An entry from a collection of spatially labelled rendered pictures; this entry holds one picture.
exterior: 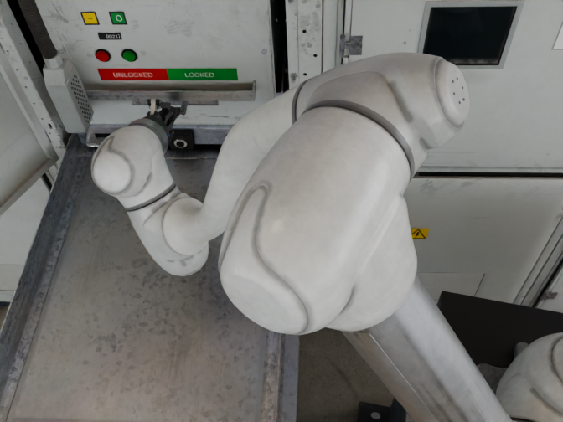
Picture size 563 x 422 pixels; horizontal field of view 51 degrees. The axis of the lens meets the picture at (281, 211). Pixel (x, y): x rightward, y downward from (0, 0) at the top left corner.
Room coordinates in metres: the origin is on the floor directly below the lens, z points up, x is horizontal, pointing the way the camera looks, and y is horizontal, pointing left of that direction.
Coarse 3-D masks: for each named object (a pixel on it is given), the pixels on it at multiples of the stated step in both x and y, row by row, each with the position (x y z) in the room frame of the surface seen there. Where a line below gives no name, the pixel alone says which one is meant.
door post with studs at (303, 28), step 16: (288, 0) 0.99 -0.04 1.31; (304, 0) 0.99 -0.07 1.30; (320, 0) 0.99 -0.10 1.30; (288, 16) 1.00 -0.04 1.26; (304, 16) 0.99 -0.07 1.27; (320, 16) 0.99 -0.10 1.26; (288, 32) 1.00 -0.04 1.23; (304, 32) 0.99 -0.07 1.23; (320, 32) 0.99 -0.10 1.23; (288, 48) 1.00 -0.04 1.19; (304, 48) 0.99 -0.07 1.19; (320, 48) 0.99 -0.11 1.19; (288, 64) 1.00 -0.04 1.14; (304, 64) 0.99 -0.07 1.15
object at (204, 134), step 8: (96, 128) 1.08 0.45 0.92; (104, 128) 1.08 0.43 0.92; (112, 128) 1.08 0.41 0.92; (176, 128) 1.06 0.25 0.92; (184, 128) 1.06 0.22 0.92; (192, 128) 1.05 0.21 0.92; (200, 128) 1.05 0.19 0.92; (208, 128) 1.05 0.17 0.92; (216, 128) 1.05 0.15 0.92; (224, 128) 1.05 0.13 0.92; (80, 136) 1.09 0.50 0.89; (96, 136) 1.08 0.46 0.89; (104, 136) 1.08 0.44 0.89; (200, 136) 1.05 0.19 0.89; (208, 136) 1.05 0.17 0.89; (216, 136) 1.05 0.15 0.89; (224, 136) 1.05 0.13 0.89
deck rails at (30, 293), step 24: (72, 168) 1.01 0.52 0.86; (72, 192) 0.94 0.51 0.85; (48, 216) 0.83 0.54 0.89; (48, 240) 0.79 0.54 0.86; (24, 264) 0.69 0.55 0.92; (48, 264) 0.73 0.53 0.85; (24, 288) 0.65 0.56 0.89; (48, 288) 0.67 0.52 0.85; (24, 312) 0.61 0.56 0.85; (0, 336) 0.53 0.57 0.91; (24, 336) 0.56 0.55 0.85; (0, 360) 0.49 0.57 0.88; (24, 360) 0.50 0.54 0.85; (0, 384) 0.45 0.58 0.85; (264, 384) 0.42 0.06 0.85; (0, 408) 0.41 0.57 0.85; (264, 408) 0.37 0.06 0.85
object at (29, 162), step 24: (0, 48) 1.06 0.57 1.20; (0, 72) 1.07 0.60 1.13; (0, 96) 1.04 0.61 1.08; (24, 96) 1.06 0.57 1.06; (0, 120) 1.02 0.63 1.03; (24, 120) 1.06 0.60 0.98; (0, 144) 0.99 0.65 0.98; (24, 144) 1.04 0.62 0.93; (48, 144) 1.06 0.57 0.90; (0, 168) 0.97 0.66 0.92; (24, 168) 1.01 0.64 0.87; (48, 168) 1.03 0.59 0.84; (0, 192) 0.94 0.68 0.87; (24, 192) 0.96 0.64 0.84
